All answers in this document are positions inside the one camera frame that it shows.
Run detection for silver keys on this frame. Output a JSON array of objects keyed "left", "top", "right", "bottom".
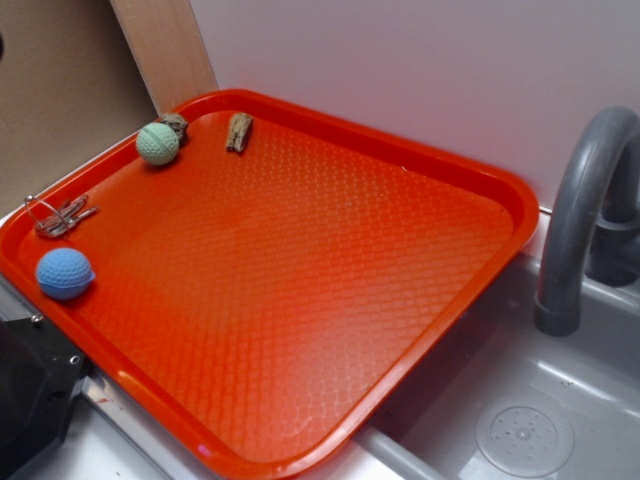
[{"left": 23, "top": 194, "right": 100, "bottom": 238}]

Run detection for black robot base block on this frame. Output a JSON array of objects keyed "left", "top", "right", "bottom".
[{"left": 1, "top": 314, "right": 89, "bottom": 479}]

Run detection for orange plastic tray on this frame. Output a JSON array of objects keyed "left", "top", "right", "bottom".
[{"left": 1, "top": 90, "right": 538, "bottom": 479}]

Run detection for light brown wood piece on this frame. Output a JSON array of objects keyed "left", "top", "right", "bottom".
[{"left": 225, "top": 112, "right": 253, "bottom": 153}]

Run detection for green golf ball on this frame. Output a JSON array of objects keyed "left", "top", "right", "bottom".
[{"left": 135, "top": 123, "right": 179, "bottom": 166}]

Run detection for grey plastic sink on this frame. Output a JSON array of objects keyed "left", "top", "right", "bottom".
[{"left": 0, "top": 249, "right": 640, "bottom": 480}]

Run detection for light wooden board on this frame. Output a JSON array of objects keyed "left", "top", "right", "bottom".
[{"left": 111, "top": 0, "right": 218, "bottom": 113}]

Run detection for blue golf ball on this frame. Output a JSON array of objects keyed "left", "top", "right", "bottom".
[{"left": 35, "top": 248, "right": 95, "bottom": 300}]

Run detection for grey curved faucet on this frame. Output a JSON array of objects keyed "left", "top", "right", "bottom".
[{"left": 534, "top": 106, "right": 639, "bottom": 336}]

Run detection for round sink drain cover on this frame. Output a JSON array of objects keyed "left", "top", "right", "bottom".
[{"left": 475, "top": 397, "right": 574, "bottom": 479}]

